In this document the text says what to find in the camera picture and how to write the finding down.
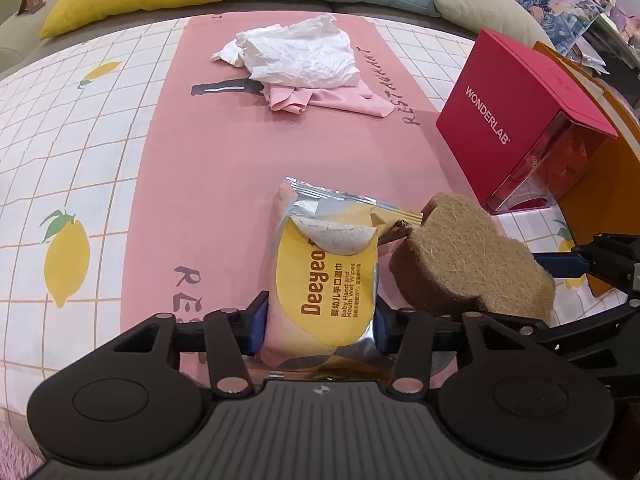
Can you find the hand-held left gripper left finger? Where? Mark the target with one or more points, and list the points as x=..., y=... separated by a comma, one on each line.
x=257, y=322

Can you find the lemon printed blanket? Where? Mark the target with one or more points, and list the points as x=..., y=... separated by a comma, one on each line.
x=100, y=160

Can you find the small brown card stand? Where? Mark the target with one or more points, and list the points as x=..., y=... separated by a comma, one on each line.
x=31, y=4

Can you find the red box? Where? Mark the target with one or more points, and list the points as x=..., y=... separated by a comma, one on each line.
x=500, y=110

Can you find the brown coir sponge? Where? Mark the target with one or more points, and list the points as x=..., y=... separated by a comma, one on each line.
x=470, y=260

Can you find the orange cardboard box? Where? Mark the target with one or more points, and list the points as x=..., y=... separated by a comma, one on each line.
x=610, y=185

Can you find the white plastic bag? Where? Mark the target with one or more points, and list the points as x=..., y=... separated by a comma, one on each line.
x=305, y=52

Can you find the grey-green pillow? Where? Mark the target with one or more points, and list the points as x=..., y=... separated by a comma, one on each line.
x=475, y=2

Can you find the beige sofa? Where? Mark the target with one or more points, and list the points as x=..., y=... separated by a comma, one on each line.
x=15, y=35

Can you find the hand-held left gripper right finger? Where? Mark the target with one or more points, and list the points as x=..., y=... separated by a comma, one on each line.
x=380, y=327

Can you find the pink cloth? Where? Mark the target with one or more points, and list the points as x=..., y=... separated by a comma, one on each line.
x=340, y=99

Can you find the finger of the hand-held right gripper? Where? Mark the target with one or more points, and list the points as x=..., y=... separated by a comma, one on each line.
x=562, y=264
x=575, y=327

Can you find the printed figure cushion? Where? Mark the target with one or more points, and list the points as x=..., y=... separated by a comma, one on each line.
x=550, y=5

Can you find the yellow wet wipes packet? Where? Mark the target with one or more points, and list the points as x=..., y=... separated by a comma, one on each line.
x=325, y=280

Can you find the pink fluffy rug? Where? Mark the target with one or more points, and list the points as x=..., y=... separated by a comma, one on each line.
x=12, y=452

